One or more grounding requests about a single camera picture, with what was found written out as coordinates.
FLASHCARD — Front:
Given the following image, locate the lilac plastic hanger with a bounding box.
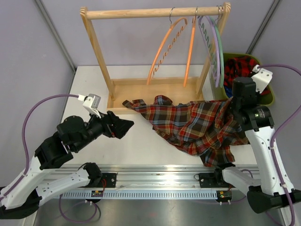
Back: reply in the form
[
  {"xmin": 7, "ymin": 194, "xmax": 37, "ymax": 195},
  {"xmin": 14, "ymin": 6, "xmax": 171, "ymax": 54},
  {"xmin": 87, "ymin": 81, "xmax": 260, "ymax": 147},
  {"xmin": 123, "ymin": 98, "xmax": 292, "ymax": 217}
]
[{"xmin": 198, "ymin": 15, "xmax": 224, "ymax": 89}]

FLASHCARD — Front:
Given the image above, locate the green plastic bin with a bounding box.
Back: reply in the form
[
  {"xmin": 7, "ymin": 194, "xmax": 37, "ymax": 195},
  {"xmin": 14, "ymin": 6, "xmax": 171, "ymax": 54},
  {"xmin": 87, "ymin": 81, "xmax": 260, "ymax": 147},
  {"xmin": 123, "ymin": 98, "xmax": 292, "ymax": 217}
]
[{"xmin": 211, "ymin": 53, "xmax": 276, "ymax": 106}]

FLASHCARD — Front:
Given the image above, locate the orange hanger of plaid shirt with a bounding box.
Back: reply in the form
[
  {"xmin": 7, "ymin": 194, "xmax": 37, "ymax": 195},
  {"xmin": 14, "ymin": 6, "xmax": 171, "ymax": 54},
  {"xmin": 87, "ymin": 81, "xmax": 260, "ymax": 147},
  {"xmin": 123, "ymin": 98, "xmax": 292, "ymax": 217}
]
[{"xmin": 146, "ymin": 17, "xmax": 188, "ymax": 85}]

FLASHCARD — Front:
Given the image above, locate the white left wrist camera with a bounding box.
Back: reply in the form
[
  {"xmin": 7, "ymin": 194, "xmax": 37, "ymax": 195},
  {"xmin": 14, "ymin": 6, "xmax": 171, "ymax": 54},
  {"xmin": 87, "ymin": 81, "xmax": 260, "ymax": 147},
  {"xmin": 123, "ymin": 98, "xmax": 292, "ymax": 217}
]
[{"xmin": 78, "ymin": 94, "xmax": 101, "ymax": 118}]

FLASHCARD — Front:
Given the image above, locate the aluminium mounting rail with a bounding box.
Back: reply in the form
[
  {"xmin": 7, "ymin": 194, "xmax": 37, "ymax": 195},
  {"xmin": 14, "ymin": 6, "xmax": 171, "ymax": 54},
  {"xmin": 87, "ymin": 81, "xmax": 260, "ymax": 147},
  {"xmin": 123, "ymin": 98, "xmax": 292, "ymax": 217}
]
[{"xmin": 32, "ymin": 164, "xmax": 286, "ymax": 201}]

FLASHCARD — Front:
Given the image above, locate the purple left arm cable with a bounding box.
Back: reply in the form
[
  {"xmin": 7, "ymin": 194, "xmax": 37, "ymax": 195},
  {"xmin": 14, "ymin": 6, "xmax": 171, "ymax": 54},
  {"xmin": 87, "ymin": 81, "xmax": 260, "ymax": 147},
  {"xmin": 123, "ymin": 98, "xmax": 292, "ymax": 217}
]
[{"xmin": 0, "ymin": 94, "xmax": 102, "ymax": 222}]

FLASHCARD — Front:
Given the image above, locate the mint green plastic hanger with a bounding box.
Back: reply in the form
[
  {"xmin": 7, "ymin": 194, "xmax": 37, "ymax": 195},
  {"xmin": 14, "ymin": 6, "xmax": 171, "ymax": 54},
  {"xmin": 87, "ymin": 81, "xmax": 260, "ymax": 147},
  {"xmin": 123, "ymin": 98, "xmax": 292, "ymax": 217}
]
[{"xmin": 202, "ymin": 15, "xmax": 225, "ymax": 88}]

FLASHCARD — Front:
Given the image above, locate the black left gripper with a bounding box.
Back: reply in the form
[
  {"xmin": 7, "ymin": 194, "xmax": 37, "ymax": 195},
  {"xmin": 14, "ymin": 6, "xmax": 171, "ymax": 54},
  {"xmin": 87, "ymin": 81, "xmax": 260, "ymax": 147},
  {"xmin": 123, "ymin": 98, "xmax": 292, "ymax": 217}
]
[{"xmin": 74, "ymin": 107, "xmax": 135, "ymax": 152}]

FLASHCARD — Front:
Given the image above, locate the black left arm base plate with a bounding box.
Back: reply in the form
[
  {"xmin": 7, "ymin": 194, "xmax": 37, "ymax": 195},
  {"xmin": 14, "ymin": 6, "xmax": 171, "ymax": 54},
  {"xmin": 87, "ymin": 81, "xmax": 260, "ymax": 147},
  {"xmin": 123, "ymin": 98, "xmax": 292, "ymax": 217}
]
[{"xmin": 82, "ymin": 172, "xmax": 117, "ymax": 188}]

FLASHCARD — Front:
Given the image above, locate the brown multicolour plaid shirt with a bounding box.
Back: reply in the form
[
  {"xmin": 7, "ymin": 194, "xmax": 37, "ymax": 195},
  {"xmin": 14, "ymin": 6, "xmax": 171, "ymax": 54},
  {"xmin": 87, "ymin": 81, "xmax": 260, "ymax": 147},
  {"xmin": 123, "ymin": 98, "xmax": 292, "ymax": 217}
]
[{"xmin": 123, "ymin": 95, "xmax": 249, "ymax": 167}]

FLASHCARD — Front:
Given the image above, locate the orange hanger of red shirt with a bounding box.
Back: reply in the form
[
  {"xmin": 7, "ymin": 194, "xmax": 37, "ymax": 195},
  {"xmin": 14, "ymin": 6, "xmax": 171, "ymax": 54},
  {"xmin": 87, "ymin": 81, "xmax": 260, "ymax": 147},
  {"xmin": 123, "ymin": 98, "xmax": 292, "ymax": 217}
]
[{"xmin": 183, "ymin": 7, "xmax": 198, "ymax": 87}]

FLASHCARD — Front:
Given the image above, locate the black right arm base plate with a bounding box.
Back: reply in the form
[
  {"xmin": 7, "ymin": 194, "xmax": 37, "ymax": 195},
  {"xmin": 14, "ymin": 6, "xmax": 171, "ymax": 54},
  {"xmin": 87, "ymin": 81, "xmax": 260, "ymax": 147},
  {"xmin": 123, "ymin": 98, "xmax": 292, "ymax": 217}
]
[{"xmin": 198, "ymin": 173, "xmax": 229, "ymax": 188}]

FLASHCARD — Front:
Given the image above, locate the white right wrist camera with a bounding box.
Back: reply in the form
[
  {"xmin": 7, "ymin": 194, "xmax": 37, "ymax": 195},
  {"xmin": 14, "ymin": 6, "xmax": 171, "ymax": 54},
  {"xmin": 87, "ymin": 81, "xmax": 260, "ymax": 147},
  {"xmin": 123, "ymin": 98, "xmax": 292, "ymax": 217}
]
[{"xmin": 251, "ymin": 65, "xmax": 273, "ymax": 94}]

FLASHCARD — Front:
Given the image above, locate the red black checked shirt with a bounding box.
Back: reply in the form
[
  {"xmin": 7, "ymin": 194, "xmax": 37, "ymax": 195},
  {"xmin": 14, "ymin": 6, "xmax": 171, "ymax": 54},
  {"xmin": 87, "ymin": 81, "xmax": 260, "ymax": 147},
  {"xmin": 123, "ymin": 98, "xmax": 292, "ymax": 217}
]
[{"xmin": 223, "ymin": 56, "xmax": 259, "ymax": 88}]

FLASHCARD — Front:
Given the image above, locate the wooden clothes rack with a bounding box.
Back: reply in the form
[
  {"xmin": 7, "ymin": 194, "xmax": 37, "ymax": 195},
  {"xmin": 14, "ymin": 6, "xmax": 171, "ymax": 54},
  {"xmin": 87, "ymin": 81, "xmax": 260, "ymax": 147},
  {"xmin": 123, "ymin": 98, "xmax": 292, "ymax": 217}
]
[{"xmin": 80, "ymin": 2, "xmax": 231, "ymax": 114}]

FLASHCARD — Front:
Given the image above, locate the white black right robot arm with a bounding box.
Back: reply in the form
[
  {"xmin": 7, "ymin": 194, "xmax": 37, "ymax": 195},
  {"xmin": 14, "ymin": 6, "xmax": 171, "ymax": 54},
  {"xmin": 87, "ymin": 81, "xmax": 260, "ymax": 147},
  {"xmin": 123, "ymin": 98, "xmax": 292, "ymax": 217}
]
[{"xmin": 213, "ymin": 77, "xmax": 301, "ymax": 213}]

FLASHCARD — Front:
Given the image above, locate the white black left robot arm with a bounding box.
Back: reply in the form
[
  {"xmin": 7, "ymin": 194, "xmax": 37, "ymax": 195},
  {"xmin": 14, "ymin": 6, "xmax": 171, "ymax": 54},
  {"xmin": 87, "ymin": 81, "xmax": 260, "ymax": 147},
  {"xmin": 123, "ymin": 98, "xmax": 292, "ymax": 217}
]
[{"xmin": 0, "ymin": 111, "xmax": 134, "ymax": 219}]

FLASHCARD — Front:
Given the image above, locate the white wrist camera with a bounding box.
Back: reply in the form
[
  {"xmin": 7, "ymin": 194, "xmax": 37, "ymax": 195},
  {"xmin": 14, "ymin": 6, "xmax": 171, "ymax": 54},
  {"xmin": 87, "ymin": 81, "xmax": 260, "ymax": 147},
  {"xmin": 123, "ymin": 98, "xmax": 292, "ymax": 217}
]
[
  {"xmin": 251, "ymin": 65, "xmax": 273, "ymax": 94},
  {"xmin": 78, "ymin": 94, "xmax": 101, "ymax": 118}
]

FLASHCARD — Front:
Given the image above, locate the blue checked shirt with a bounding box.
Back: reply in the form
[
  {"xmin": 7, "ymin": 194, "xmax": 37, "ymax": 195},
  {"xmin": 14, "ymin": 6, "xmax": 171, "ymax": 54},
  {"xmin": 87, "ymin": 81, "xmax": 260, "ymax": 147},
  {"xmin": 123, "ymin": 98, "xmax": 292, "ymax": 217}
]
[{"xmin": 224, "ymin": 86, "xmax": 233, "ymax": 98}]

